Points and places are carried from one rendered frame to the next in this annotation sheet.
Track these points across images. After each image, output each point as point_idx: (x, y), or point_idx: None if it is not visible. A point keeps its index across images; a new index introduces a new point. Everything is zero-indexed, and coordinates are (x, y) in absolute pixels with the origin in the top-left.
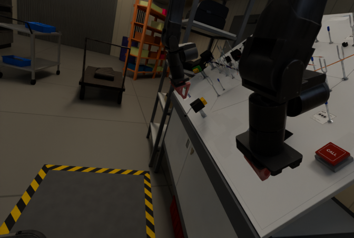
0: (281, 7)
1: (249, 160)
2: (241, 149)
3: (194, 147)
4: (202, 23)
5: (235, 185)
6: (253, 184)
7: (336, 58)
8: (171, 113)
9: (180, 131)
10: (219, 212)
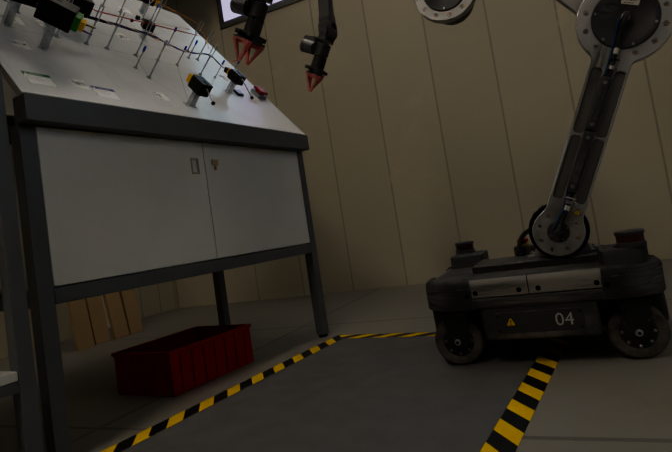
0: (333, 15)
1: (321, 76)
2: (319, 73)
3: (235, 141)
4: None
5: (281, 128)
6: (278, 122)
7: (153, 31)
8: (44, 171)
9: (154, 169)
10: (279, 168)
